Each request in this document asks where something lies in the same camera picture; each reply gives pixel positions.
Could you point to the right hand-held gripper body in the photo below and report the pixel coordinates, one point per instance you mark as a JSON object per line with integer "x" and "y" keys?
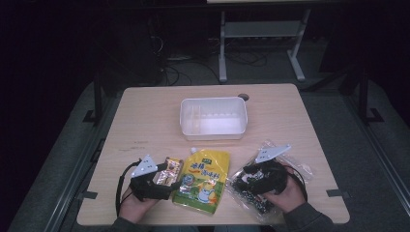
{"x": 272, "y": 177}

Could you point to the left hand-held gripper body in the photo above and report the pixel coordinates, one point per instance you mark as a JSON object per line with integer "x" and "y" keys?
{"x": 150, "y": 188}

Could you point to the small gold snack packet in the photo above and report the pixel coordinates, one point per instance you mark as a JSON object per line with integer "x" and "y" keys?
{"x": 170, "y": 170}

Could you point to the clear bag of dark seaweed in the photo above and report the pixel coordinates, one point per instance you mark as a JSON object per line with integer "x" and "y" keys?
{"x": 249, "y": 203}

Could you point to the yellow spout pouch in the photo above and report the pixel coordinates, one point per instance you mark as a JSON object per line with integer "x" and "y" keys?
{"x": 203, "y": 183}

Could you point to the white plastic container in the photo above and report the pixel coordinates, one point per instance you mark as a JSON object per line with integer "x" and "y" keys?
{"x": 212, "y": 124}

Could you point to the person's left hand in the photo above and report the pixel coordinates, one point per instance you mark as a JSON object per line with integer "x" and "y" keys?
{"x": 135, "y": 208}

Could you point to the person's right hand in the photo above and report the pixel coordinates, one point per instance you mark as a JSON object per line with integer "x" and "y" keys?
{"x": 288, "y": 198}

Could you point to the black tape strip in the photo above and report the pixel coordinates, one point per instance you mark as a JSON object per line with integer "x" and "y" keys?
{"x": 88, "y": 195}
{"x": 336, "y": 193}

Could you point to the dark round table grommet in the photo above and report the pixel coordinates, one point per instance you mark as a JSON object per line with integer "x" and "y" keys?
{"x": 243, "y": 96}

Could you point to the black metal stand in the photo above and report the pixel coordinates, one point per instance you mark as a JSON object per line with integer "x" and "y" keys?
{"x": 364, "y": 96}
{"x": 97, "y": 96}

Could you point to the white metal desk frame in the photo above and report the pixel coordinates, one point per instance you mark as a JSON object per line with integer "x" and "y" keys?
{"x": 261, "y": 29}

